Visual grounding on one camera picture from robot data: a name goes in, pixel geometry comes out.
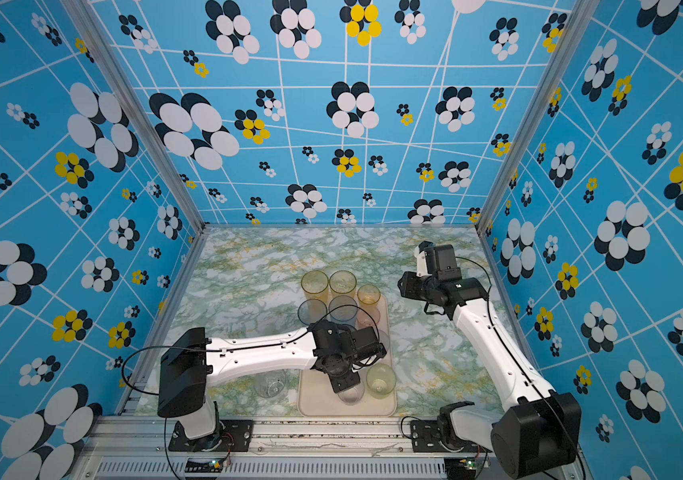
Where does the right green circuit board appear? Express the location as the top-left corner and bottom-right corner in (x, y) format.
(443, 458), (485, 479)

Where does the amber tall glass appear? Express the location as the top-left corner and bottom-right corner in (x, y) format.
(329, 270), (357, 298)
(300, 270), (330, 302)

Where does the left green circuit board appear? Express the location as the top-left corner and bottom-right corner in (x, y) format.
(185, 458), (228, 474)

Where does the small clear glass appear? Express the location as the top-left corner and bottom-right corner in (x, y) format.
(338, 383), (365, 405)

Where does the blue clear faceted glass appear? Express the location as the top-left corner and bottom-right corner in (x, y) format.
(297, 298), (329, 327)

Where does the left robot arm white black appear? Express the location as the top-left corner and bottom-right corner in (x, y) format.
(157, 320), (387, 440)

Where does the green circuit board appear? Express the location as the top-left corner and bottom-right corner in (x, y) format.
(185, 458), (228, 474)
(443, 458), (485, 479)

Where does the beige plastic tray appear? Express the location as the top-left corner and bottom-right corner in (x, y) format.
(298, 297), (397, 417)

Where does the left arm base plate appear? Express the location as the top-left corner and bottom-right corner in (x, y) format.
(168, 419), (255, 453)

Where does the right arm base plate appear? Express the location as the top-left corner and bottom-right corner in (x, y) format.
(403, 418), (489, 455)

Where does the small yellow glass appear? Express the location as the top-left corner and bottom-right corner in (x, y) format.
(357, 284), (381, 309)

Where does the green frosted glass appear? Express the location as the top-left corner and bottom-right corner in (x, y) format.
(365, 363), (397, 399)

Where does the large clear glass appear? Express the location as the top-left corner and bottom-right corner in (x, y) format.
(254, 370), (287, 399)

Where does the blue frosted tall glass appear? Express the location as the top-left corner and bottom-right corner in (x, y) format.
(328, 295), (359, 326)

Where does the aluminium front rail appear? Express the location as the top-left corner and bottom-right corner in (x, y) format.
(71, 416), (507, 479)

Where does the small pink frosted glass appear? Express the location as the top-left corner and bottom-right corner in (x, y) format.
(357, 305), (381, 329)

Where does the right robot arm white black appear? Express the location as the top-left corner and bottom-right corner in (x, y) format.
(397, 241), (581, 479)

